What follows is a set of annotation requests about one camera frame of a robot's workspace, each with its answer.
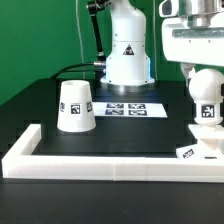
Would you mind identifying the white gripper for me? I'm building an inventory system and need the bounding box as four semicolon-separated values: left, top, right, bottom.
162;14;224;85

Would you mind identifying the white lamp bulb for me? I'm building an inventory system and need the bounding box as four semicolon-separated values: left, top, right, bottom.
189;69;224;126

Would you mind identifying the white lamp shade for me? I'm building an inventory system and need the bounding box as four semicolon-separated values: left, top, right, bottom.
57;80;96;133

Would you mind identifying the thin white cable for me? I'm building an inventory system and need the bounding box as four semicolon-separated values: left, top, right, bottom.
75;0;86;80

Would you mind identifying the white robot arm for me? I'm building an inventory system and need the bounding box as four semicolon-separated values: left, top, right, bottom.
87;0;224;92

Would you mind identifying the black cable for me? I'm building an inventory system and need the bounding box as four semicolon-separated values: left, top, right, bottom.
50;61;108;80

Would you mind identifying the white marker sheet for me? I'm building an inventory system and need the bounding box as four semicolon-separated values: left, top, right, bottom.
93;102;167;118

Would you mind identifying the white U-shaped fence frame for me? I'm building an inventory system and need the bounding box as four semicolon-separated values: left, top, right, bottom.
2;124;224;183

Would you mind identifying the white lamp base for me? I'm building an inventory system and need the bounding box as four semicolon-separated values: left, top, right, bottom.
176;124;224;159

